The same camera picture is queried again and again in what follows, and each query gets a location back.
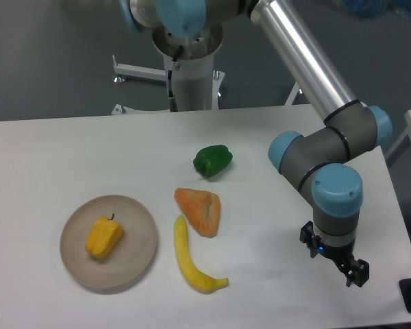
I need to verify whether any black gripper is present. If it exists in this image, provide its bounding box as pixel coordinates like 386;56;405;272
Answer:
299;221;369;287

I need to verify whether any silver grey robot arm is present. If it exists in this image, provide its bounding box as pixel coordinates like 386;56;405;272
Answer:
120;1;392;287

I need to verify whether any green toy pepper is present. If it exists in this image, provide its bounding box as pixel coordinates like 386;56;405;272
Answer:
193;145;233;178

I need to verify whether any beige round plate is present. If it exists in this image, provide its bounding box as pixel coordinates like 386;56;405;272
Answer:
60;195;158;293

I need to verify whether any yellow toy pepper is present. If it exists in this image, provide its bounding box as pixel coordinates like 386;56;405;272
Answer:
85;213;124;259

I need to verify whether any yellow toy banana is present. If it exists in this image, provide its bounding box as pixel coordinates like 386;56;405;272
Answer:
173;215;229;294

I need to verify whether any orange toy carrot piece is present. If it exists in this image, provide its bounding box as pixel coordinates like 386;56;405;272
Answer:
174;188;221;238

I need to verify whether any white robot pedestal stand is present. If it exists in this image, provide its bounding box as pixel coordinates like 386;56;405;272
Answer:
110;25;227;116

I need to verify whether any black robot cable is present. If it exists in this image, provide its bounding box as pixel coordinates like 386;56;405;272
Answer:
167;45;185;112

